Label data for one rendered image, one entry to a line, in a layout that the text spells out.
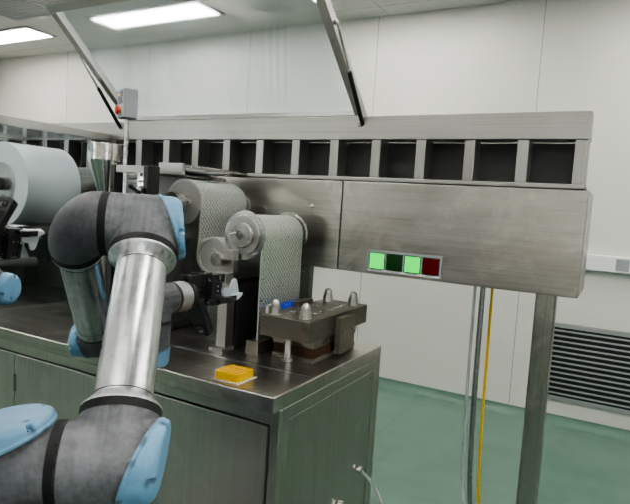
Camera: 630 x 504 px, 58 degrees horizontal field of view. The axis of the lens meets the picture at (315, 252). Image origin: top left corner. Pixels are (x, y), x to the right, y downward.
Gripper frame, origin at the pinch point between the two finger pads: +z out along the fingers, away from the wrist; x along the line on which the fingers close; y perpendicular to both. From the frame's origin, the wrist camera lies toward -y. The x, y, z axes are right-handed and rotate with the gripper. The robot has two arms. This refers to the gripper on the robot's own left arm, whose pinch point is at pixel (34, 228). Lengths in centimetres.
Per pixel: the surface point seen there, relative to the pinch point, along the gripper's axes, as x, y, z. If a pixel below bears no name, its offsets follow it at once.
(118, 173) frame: 10.5, -19.5, 20.8
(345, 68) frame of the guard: 72, -65, 35
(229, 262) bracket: 53, -1, 17
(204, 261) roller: 42.3, 2.2, 24.7
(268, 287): 65, 5, 23
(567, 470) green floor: 208, 95, 180
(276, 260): 65, -3, 27
